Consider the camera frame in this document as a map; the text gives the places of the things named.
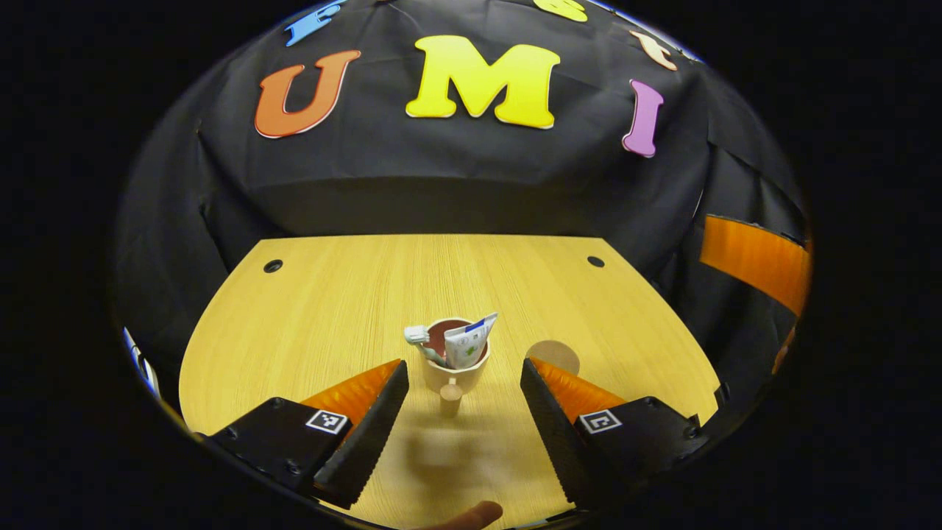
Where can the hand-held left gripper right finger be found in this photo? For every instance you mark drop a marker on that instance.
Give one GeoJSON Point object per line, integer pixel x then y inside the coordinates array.
{"type": "Point", "coordinates": [552, 434]}

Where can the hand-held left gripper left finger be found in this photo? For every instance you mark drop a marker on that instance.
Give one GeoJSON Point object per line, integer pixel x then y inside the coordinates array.
{"type": "Point", "coordinates": [375, 430]}

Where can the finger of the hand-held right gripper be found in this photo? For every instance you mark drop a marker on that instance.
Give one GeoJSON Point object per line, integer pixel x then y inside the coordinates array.
{"type": "Point", "coordinates": [758, 261]}
{"type": "Point", "coordinates": [784, 352]}

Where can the round tan coaster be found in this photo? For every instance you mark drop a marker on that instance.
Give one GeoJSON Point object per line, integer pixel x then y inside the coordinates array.
{"type": "Point", "coordinates": [561, 357]}

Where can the cream cup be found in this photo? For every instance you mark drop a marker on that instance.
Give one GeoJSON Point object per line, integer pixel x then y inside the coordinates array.
{"type": "Point", "coordinates": [452, 377]}

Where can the white toothbrush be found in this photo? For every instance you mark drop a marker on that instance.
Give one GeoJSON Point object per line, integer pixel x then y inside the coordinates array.
{"type": "Point", "coordinates": [416, 335]}

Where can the white toothpaste tube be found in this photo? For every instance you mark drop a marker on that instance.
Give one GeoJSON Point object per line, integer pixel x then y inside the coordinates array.
{"type": "Point", "coordinates": [467, 346]}

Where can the wooden desktop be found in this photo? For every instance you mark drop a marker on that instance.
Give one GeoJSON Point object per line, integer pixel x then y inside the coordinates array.
{"type": "Point", "coordinates": [331, 309]}

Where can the white and blue equipment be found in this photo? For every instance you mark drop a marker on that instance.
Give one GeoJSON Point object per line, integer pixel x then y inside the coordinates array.
{"type": "Point", "coordinates": [141, 361]}

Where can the black backdrop cloth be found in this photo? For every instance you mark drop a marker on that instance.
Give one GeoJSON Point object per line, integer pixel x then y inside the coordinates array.
{"type": "Point", "coordinates": [441, 184]}

